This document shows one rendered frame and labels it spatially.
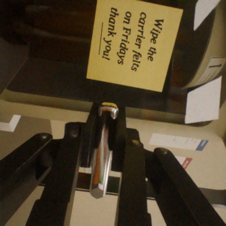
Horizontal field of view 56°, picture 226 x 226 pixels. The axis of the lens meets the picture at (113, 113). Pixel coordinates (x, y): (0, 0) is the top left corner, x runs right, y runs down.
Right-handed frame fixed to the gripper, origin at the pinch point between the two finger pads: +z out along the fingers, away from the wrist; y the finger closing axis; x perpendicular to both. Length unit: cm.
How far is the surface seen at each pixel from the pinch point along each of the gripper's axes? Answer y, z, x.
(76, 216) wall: -17, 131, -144
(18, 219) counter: -26, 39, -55
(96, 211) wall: 0, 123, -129
